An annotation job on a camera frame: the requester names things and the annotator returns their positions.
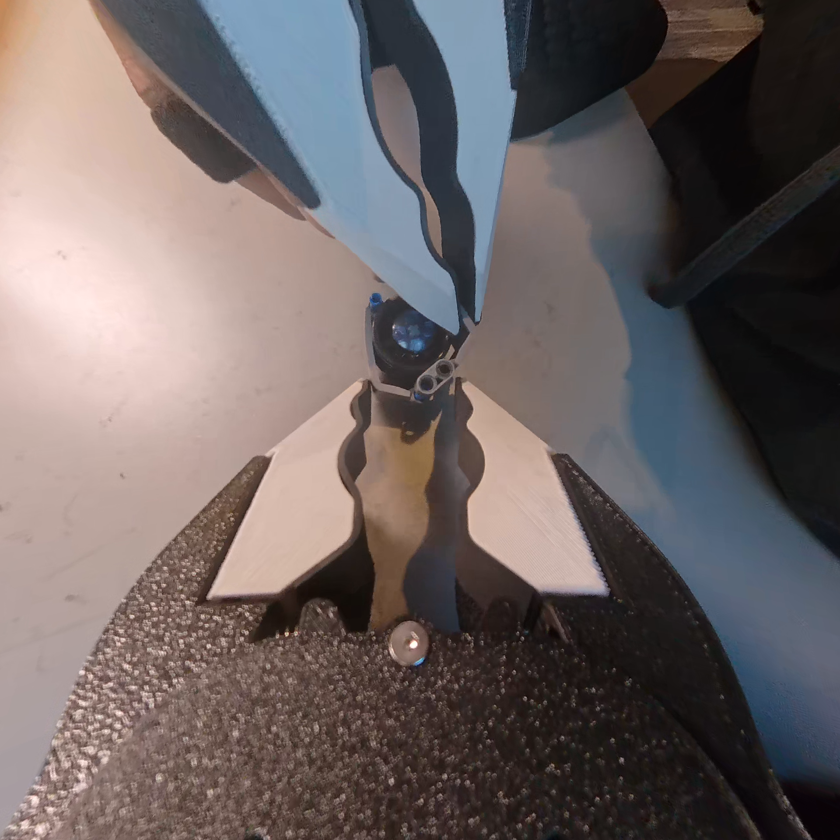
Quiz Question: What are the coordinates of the person's black hoodie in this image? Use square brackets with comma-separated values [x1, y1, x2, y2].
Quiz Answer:
[646, 0, 840, 552]

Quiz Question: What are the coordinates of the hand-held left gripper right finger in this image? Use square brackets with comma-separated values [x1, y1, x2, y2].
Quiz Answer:
[453, 379, 611, 632]

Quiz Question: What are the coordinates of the person's right hand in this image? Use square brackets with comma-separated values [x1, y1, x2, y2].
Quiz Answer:
[243, 167, 333, 237]

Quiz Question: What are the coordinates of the grey curved toy panel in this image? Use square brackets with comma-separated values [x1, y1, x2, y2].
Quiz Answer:
[364, 308, 478, 403]

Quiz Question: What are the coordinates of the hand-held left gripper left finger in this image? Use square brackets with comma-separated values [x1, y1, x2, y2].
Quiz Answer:
[206, 379, 378, 634]

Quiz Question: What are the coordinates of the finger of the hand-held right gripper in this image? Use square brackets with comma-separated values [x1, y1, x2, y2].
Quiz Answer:
[363, 0, 517, 322]
[197, 0, 471, 333]

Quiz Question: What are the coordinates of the black toy lens assembly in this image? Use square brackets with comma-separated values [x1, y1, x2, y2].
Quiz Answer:
[365, 292, 460, 441]

